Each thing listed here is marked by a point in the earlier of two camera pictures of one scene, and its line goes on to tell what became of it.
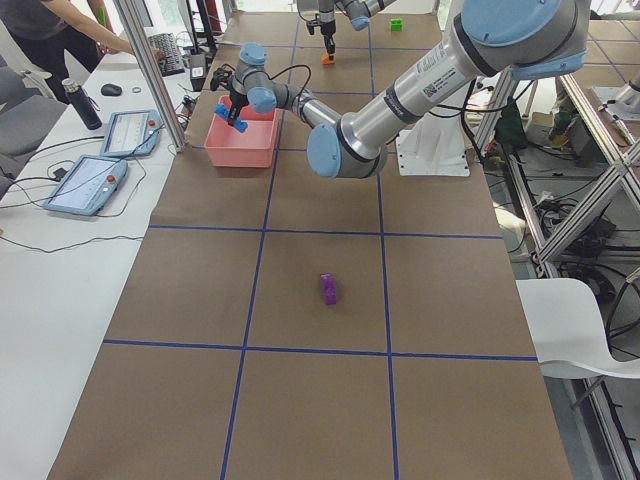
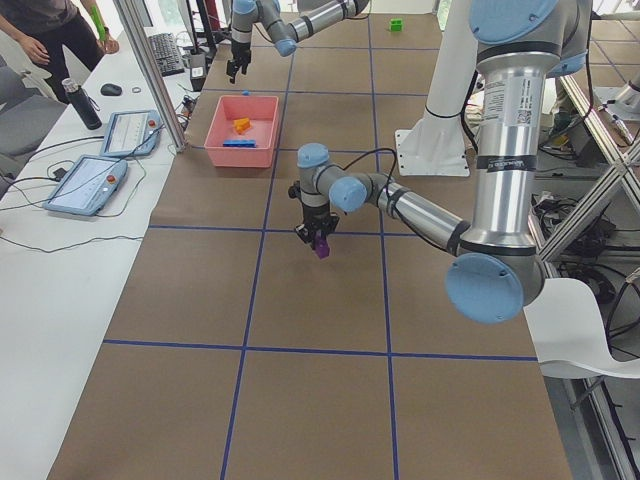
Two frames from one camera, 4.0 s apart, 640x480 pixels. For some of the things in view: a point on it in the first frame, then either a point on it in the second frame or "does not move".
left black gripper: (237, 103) -> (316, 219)
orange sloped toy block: (325, 59) -> (242, 125)
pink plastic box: (227, 147) does not move
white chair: (566, 328) does not move
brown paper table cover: (282, 323) does not move
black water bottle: (81, 104) does not move
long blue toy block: (222, 110) -> (240, 143)
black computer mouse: (111, 90) does not move
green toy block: (396, 24) does not move
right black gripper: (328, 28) -> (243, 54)
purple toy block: (330, 291) -> (322, 248)
